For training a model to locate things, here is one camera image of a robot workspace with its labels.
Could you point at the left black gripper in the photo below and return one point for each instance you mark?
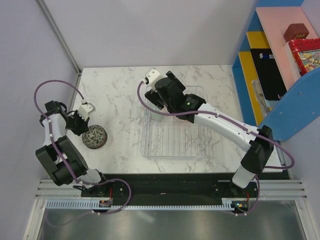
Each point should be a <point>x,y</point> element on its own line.
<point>83,127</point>

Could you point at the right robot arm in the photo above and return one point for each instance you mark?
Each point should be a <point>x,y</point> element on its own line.
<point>256,142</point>

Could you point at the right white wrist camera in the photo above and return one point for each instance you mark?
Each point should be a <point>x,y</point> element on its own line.
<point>151,77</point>

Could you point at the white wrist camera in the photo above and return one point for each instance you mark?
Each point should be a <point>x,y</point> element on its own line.
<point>85,109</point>
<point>151,77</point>

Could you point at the green glass bowl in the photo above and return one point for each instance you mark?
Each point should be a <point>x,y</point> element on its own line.
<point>157,117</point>

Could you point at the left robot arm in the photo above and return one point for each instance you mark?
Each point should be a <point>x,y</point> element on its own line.
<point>59,157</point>

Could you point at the white cable duct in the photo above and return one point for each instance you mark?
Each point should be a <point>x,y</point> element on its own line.
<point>95,204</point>

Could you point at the clear wire dish rack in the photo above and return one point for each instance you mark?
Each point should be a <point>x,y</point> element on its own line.
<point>172,138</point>

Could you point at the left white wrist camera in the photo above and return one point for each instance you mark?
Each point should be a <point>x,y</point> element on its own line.
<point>85,109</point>

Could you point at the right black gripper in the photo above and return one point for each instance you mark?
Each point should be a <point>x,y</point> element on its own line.
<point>153,96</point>

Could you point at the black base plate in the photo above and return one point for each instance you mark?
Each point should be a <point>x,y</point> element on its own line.
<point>170,188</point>

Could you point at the blue shelf unit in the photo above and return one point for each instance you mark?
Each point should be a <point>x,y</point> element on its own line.
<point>301,103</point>

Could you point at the red game box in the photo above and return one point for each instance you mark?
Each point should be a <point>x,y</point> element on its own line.
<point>306,54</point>

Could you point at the pink board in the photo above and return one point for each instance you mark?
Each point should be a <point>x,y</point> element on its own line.
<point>275,21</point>

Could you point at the dark red box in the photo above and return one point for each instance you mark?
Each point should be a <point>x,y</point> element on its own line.
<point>296,31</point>

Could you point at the leaf patterned bowl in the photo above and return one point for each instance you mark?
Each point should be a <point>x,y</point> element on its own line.
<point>95,138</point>

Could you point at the yellow black panel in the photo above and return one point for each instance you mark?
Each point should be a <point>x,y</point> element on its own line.
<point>253,40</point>

